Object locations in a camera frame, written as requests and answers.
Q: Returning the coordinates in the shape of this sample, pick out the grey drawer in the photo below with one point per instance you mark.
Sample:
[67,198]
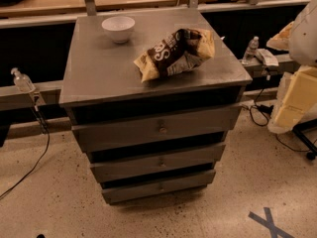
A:
[159,186]
[156,163]
[137,131]

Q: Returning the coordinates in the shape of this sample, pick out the grey top drawer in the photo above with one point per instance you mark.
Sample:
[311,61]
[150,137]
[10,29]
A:
[137,131]

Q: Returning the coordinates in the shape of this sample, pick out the white ceramic bowl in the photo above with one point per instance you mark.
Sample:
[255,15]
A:
[119,28]

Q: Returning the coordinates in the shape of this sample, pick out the clear sanitizer pump bottle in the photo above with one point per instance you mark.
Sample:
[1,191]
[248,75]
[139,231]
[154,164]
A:
[22,81]

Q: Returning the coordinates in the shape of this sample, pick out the grey middle drawer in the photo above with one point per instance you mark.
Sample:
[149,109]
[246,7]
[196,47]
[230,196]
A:
[156,163]

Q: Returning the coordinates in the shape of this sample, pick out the brown yellow chip bag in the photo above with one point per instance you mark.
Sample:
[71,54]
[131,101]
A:
[181,51]

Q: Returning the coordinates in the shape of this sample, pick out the black chair base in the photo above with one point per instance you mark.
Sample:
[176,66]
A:
[299,130]

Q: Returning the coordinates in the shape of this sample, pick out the grey bottom drawer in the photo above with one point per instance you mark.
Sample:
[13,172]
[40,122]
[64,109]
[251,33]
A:
[159,186]

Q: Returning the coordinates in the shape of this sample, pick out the white paper tag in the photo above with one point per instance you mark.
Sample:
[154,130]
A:
[266,57]

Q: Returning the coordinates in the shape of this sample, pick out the clear plastic water bottle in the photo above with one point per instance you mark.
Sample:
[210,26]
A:
[250,50]

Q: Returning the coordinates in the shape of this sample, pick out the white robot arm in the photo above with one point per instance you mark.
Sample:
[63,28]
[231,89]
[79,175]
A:
[297,93]

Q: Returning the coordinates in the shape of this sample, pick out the grey drawer cabinet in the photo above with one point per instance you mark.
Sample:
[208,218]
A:
[102,84]

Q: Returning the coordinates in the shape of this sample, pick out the grey metal rail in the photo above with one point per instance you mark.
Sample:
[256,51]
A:
[12,98]

